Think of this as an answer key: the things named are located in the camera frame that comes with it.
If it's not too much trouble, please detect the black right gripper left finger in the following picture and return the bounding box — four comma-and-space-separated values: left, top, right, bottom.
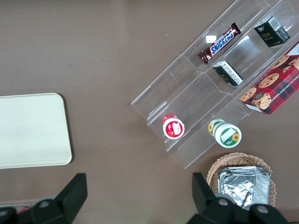
31, 173, 88, 224

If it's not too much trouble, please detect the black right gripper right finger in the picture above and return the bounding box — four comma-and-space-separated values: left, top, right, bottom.
192, 172, 236, 224

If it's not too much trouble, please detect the light woven wicker basket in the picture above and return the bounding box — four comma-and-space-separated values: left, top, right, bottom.
206, 153, 276, 208

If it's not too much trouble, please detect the cream rectangular plastic tray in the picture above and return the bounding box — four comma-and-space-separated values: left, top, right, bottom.
0, 92, 72, 169

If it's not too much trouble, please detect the silver foil container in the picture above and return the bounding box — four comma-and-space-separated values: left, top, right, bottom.
217, 166, 273, 210

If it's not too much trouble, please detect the green sunflower-label jar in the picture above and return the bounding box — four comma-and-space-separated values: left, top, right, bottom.
207, 118, 242, 149

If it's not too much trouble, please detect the red-lidded small jar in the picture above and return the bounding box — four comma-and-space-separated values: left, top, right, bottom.
162, 113, 186, 140

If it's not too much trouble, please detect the clear acrylic stepped display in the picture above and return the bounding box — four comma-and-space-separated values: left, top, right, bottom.
130, 0, 299, 169

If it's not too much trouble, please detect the small black box white label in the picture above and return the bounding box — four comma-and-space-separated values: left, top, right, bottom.
212, 60, 243, 87

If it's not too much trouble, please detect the red tartan cookie box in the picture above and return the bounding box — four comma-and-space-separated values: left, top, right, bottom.
240, 41, 299, 115

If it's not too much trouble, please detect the Snickers chocolate bar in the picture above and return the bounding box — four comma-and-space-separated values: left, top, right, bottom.
198, 22, 242, 65

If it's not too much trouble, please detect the black box with face print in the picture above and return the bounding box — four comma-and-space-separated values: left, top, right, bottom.
253, 16, 291, 48

